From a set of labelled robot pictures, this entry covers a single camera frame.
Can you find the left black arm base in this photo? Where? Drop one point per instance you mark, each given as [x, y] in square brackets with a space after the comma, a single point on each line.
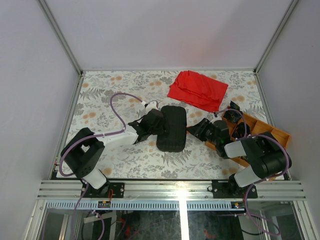
[110, 190]

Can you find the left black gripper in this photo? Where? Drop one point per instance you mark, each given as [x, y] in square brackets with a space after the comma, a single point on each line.
[162, 129]

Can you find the red folded cloth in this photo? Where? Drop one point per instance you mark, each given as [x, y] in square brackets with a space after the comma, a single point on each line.
[198, 90]

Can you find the aluminium front rail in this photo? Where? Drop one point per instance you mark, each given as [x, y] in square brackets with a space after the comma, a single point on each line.
[167, 195]

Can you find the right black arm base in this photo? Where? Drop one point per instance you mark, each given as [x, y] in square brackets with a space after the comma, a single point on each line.
[227, 189]

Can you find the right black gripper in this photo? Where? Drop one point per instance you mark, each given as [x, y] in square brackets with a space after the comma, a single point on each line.
[198, 130]

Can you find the black plastic tool case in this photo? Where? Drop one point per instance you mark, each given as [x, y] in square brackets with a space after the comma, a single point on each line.
[173, 140]

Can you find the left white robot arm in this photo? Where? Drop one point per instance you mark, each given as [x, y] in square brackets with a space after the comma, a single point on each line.
[83, 152]

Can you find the wooden compartment tray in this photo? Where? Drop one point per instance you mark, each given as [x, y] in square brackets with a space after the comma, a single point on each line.
[262, 135]

